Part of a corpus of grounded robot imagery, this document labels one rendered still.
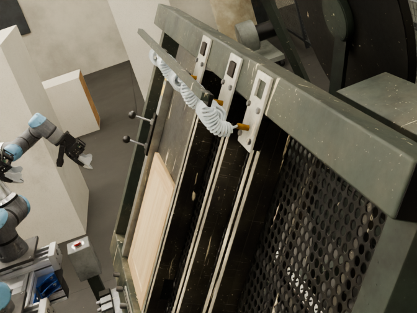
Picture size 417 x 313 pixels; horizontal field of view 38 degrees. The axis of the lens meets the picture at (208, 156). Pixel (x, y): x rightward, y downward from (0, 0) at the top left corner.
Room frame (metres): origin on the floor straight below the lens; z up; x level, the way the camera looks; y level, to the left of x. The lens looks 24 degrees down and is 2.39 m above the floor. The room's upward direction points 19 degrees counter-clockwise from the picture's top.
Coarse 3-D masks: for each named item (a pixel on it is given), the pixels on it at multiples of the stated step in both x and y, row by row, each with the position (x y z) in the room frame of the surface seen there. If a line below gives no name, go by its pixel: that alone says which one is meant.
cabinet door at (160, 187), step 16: (160, 160) 2.48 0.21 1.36; (160, 176) 2.39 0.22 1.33; (160, 192) 2.33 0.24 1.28; (144, 208) 2.52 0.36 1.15; (160, 208) 2.27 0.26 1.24; (144, 224) 2.45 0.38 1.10; (160, 224) 2.19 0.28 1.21; (144, 240) 2.37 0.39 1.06; (160, 240) 2.14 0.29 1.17; (128, 256) 2.55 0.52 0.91; (144, 256) 2.30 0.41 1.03; (144, 272) 2.24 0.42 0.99; (144, 288) 2.16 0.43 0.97
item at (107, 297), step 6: (108, 288) 2.57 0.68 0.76; (114, 288) 2.59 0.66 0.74; (102, 294) 2.53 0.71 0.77; (108, 294) 2.53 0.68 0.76; (114, 294) 2.53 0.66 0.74; (102, 300) 2.48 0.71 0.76; (108, 300) 2.47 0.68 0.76; (114, 300) 2.49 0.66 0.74; (102, 306) 2.43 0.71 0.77; (108, 306) 2.42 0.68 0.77; (114, 306) 2.44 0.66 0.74; (102, 312) 2.40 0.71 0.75; (108, 312) 2.37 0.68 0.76; (114, 312) 2.38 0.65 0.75; (120, 312) 2.37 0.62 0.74
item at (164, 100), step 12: (168, 84) 2.65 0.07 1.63; (168, 96) 2.65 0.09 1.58; (156, 120) 2.63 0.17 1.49; (156, 132) 2.63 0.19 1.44; (156, 144) 2.63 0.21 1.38; (144, 168) 2.62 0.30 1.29; (144, 180) 2.61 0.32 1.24; (144, 192) 2.61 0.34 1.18; (132, 216) 2.60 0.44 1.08; (132, 228) 2.60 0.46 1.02; (132, 240) 2.59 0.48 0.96
